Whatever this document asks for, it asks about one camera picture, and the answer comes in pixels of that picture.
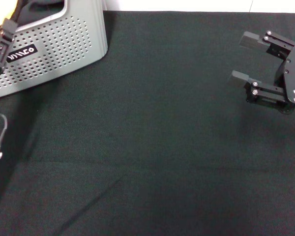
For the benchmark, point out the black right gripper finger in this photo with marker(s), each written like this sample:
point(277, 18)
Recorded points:
point(238, 78)
point(248, 40)

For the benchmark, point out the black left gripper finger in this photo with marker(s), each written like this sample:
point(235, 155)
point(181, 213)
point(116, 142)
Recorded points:
point(2, 51)

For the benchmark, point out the grey perforated storage box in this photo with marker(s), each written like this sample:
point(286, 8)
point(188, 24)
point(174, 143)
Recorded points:
point(64, 37)

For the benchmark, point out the black tablecloth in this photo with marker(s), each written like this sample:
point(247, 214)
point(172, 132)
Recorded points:
point(150, 110)

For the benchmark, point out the dark grey crumpled cloth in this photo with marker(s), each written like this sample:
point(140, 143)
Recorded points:
point(39, 9)

